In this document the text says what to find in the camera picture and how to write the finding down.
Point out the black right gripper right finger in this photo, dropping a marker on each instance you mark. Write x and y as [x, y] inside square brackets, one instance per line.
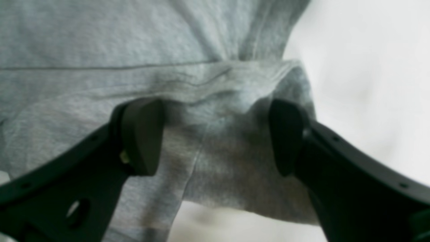
[356, 198]

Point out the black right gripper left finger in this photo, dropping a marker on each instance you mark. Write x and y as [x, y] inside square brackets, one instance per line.
[73, 197]

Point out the grey T-shirt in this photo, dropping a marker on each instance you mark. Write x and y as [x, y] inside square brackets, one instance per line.
[216, 64]

